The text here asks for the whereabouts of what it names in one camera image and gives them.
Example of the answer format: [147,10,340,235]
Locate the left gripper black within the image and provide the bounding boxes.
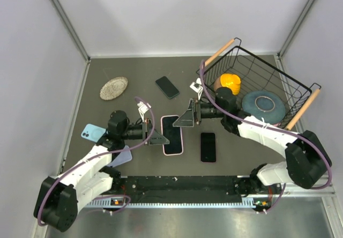
[120,118,169,145]

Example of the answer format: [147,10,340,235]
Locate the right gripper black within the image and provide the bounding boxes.
[174,98,226,127]

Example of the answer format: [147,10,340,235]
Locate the pink phone case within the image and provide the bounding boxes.
[160,114,184,157]

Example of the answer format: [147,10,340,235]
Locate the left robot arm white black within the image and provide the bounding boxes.
[33,110,169,232]

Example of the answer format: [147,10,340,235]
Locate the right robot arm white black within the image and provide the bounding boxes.
[173,87,332,193]

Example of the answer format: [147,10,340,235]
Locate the lavender phone case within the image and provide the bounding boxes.
[108,145,132,168]

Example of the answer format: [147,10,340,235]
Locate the light blue phone case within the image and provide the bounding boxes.
[81,124,106,143]

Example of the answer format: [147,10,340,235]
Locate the purple edged black smartphone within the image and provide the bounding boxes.
[200,132,217,163]

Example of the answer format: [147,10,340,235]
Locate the green smartphone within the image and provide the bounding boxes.
[155,76,180,99]

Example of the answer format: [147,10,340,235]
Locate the orange yellow cupcake toy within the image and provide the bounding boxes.
[214,73,241,95]

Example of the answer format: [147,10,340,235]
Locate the speckled beige plate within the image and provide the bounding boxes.
[100,77,128,101]

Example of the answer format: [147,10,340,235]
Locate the blue ceramic bowl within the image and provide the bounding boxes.
[241,91,286,125]

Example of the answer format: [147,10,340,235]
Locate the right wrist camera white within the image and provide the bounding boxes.
[190,78,203,100]

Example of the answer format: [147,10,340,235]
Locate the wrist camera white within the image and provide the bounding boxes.
[190,78,203,100]
[137,101,151,121]

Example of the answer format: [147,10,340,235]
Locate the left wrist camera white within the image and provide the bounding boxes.
[137,101,151,121]

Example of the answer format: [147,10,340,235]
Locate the white slotted cable duct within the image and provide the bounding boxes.
[85,197,269,209]

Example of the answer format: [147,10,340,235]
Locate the black wire basket wooden handles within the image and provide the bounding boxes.
[204,38,322,130]

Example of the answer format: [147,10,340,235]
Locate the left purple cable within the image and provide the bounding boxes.
[36,96,155,227]

